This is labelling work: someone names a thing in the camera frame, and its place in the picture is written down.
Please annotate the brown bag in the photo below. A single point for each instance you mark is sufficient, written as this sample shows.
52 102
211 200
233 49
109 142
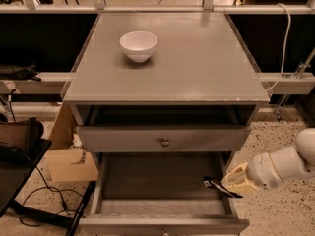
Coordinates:
22 134

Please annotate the cardboard box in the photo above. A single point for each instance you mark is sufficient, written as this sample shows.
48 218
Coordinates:
66 159

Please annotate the round brass drawer knob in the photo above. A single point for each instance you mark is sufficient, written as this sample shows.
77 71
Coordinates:
164 142

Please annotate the grey open lower drawer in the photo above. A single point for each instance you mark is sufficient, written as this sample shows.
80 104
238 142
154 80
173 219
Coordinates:
160 194

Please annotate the grey wooden drawer cabinet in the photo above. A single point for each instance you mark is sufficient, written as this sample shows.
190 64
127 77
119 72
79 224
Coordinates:
197 76

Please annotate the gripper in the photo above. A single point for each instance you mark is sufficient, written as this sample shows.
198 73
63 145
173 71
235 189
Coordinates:
261 171

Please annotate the black object on rail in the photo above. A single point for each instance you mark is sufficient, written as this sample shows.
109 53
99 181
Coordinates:
18 72

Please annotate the white ceramic bowl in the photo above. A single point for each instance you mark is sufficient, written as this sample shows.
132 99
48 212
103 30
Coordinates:
138 46

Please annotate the metal frame rail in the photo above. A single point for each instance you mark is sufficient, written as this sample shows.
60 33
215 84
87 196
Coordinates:
151 8

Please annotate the grey upper drawer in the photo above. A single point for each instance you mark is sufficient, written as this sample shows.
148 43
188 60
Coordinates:
147 138

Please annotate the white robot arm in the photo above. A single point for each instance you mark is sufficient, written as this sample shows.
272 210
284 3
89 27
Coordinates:
269 170

